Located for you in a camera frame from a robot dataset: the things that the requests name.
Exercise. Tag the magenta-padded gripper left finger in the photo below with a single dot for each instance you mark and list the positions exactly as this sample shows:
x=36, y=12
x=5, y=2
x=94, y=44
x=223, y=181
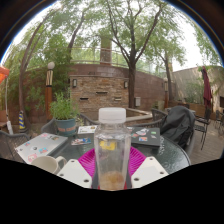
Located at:
x=75, y=173

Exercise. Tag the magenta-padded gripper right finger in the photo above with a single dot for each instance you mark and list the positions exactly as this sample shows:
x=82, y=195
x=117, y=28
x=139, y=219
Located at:
x=150, y=170

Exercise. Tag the clear plastic bottle white cap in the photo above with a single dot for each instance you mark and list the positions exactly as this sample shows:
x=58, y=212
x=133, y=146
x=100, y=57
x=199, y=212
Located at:
x=112, y=160

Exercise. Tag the cream ribbed mug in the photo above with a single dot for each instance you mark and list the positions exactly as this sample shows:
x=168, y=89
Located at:
x=45, y=163

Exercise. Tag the small colourful card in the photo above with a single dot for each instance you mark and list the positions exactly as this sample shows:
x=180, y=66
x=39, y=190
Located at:
x=81, y=141

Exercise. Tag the silver laptop with stickers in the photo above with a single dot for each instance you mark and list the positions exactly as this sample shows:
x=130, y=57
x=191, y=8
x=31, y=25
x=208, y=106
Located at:
x=41, y=145

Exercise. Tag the white printed booklet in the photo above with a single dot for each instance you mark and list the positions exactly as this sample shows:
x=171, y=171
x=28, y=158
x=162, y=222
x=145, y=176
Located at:
x=87, y=129

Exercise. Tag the black jacket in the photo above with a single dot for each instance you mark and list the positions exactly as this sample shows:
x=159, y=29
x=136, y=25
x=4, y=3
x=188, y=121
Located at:
x=178, y=125

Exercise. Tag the green plant in teal pot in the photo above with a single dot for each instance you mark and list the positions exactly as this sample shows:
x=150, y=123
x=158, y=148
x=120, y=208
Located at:
x=64, y=110

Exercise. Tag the black slatted metal chair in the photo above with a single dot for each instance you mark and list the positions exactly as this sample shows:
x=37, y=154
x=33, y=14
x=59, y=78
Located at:
x=202, y=128

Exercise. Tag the blue yellow striped cone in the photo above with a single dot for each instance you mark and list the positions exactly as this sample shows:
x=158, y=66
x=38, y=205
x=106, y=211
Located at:
x=22, y=121

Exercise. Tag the white umbrella base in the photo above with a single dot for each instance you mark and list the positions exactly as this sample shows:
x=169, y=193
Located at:
x=9, y=127

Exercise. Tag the tree with dark forked trunk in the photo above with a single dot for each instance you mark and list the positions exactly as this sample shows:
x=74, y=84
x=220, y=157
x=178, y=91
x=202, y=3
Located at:
x=132, y=83

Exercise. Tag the slender leaning tree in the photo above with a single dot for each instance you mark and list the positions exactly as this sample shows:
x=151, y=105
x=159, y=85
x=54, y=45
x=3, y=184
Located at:
x=169, y=80

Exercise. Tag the folded maroon umbrella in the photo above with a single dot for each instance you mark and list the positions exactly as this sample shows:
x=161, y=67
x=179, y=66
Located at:
x=206, y=86

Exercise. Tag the tall curved trunk tree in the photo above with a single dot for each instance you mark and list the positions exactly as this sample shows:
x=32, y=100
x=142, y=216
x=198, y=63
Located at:
x=22, y=83

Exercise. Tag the orange patio umbrella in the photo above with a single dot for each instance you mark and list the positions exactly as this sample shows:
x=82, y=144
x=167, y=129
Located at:
x=3, y=73

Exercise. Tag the grey wall box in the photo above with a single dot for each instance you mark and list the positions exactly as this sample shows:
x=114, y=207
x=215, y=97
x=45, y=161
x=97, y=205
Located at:
x=137, y=101

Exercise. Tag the wooden lamp post white globe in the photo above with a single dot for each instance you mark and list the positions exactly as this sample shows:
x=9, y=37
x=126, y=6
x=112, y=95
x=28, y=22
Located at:
x=49, y=93

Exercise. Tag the black wall lantern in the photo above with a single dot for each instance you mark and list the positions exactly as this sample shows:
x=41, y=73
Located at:
x=125, y=84
x=74, y=83

